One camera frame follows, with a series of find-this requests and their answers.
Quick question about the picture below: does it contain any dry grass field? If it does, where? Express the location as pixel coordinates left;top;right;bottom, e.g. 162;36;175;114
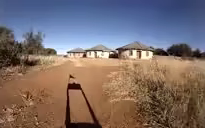
102;55;205;128

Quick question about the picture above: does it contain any red dirt track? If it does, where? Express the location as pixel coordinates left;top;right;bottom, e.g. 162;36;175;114
0;57;151;128

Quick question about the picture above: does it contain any large dark tree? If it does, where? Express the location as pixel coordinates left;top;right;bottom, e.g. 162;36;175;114
0;25;25;72

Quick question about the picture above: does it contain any row of trees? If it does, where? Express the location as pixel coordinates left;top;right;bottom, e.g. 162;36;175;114
152;42;205;61

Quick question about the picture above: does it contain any dark bush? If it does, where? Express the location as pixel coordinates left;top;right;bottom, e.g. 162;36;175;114
43;47;58;56

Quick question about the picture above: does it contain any cream house with grey roof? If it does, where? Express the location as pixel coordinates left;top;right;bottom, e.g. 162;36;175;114
66;47;87;59
115;40;155;61
84;44;113;60

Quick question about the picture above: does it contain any dry grass verge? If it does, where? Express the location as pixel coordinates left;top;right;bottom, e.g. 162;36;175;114
0;54;68;90

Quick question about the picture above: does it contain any thin green tree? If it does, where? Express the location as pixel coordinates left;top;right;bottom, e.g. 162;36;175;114
22;29;46;56

